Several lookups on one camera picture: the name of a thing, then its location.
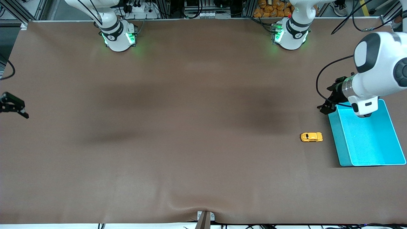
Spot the yellow beetle toy car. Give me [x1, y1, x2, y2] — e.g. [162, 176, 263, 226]
[300, 132, 323, 143]

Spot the teal plastic storage bin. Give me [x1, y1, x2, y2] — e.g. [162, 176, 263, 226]
[328, 99, 407, 167]

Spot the white sneaker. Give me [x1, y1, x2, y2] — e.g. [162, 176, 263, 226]
[331, 0, 348, 17]

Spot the orange packaged snacks heap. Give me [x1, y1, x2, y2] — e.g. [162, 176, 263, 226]
[253, 0, 293, 18]

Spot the brown table mat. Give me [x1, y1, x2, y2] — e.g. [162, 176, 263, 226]
[0, 17, 407, 225]

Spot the white power strip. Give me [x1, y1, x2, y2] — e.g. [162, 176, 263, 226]
[127, 2, 159, 19]

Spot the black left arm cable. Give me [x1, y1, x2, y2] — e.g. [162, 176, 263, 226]
[315, 0, 402, 109]

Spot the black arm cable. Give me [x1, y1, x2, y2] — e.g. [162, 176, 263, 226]
[315, 0, 402, 109]
[0, 58, 16, 80]

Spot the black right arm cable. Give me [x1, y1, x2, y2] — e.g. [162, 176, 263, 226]
[0, 58, 16, 80]

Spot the aluminium frame extrusion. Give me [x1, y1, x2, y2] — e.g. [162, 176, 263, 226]
[0, 0, 49, 24]
[390, 0, 407, 23]

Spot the metal table clamp bracket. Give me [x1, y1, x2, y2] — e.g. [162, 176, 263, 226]
[195, 211, 216, 229]

